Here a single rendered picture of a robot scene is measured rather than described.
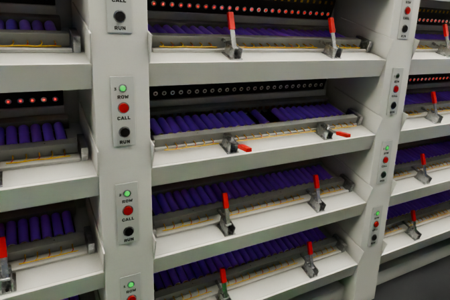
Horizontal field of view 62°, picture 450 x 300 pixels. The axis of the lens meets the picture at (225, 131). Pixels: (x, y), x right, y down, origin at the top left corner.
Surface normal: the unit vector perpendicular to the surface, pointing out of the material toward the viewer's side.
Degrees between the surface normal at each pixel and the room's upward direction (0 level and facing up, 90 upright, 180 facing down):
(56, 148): 107
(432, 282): 0
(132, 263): 90
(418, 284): 0
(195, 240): 16
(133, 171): 90
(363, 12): 90
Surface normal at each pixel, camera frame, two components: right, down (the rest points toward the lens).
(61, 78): 0.45, 0.51
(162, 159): 0.16, -0.86
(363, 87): -0.88, 0.10
